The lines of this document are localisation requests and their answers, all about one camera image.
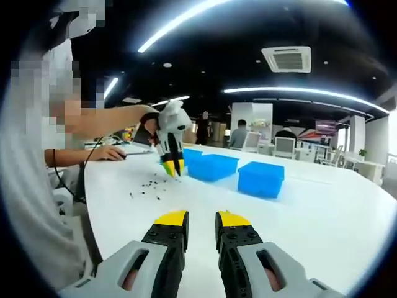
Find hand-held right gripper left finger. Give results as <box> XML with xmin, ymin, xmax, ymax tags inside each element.
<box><xmin>60</xmin><ymin>209</ymin><xmax>190</xmax><ymax>298</ymax></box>

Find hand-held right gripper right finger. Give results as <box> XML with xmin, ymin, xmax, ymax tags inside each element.
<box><xmin>215</xmin><ymin>210</ymin><xmax>342</xmax><ymax>298</ymax></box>

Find blue plastic bin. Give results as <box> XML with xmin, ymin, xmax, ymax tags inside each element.
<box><xmin>187</xmin><ymin>154</ymin><xmax>240</xmax><ymax>183</ymax></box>
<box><xmin>237</xmin><ymin>161</ymin><xmax>285</xmax><ymax>199</ymax></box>
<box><xmin>182</xmin><ymin>148</ymin><xmax>204</xmax><ymax>174</ymax></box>

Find small black screws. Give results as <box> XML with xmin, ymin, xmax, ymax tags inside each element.
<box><xmin>128</xmin><ymin>176</ymin><xmax>182</xmax><ymax>202</ymax></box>

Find person's left hand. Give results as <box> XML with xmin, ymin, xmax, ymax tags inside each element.
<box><xmin>138</xmin><ymin>110</ymin><xmax>162</xmax><ymax>147</ymax></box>

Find white mesh office chair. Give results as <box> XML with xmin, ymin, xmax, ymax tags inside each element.
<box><xmin>273</xmin><ymin>136</ymin><xmax>297</xmax><ymax>160</ymax></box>
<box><xmin>243</xmin><ymin>132</ymin><xmax>261</xmax><ymax>153</ymax></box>

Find long ceiling light strip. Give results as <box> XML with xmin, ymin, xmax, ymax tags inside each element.
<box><xmin>138</xmin><ymin>0</ymin><xmax>350</xmax><ymax>53</ymax></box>

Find shelf of colourful items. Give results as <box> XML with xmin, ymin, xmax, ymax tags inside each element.
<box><xmin>248</xmin><ymin>119</ymin><xmax>272</xmax><ymax>137</ymax></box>

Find white chair armrest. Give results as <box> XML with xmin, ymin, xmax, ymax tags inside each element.
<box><xmin>52</xmin><ymin>189</ymin><xmax>75</xmax><ymax>218</ymax></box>

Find ceiling air conditioner vent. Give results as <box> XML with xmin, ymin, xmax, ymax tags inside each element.
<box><xmin>261</xmin><ymin>46</ymin><xmax>312</xmax><ymax>74</ymax></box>

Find operator in white shirt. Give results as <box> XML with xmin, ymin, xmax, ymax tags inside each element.
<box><xmin>0</xmin><ymin>40</ymin><xmax>105</xmax><ymax>292</ymax></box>

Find black wrist strap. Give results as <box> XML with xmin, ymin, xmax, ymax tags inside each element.
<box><xmin>138</xmin><ymin>111</ymin><xmax>161</xmax><ymax>128</ymax></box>

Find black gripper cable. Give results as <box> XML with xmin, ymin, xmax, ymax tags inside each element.
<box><xmin>49</xmin><ymin>135</ymin><xmax>105</xmax><ymax>205</ymax></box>

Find red blue wall poster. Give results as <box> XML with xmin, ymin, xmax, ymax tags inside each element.
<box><xmin>298</xmin><ymin>129</ymin><xmax>321</xmax><ymax>144</ymax></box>

